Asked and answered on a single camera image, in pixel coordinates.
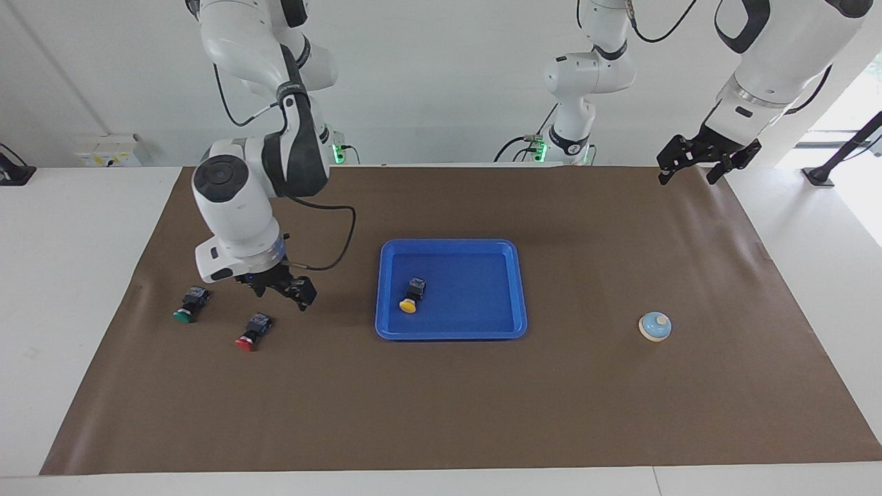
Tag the red push button switch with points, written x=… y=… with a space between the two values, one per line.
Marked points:
x=253 y=331

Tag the black clamp mount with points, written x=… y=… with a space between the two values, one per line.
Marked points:
x=14 y=172

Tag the blue plastic tray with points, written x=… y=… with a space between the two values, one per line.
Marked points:
x=468 y=303

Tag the green push button switch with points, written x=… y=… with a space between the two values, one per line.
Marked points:
x=189 y=303

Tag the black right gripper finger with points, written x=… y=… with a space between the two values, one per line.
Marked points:
x=306 y=293
x=260 y=290

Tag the brown table mat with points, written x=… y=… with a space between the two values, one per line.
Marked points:
x=441 y=399

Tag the black stand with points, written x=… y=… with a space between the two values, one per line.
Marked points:
x=841 y=155

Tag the white wall outlet box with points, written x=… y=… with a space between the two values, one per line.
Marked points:
x=107 y=151

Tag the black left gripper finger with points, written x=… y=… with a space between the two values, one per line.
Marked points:
x=672 y=157
x=718 y=172

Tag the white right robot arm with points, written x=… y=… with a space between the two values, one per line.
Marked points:
x=234 y=200

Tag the yellow push button switch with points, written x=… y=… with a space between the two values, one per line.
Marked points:
x=412 y=296

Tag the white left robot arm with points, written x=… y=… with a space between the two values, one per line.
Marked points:
x=785 y=48

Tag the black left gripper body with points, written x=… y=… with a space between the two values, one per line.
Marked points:
x=720 y=148

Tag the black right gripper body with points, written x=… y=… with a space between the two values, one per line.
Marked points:
x=270 y=277

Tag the light blue desk bell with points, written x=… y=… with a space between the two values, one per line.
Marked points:
x=654 y=327

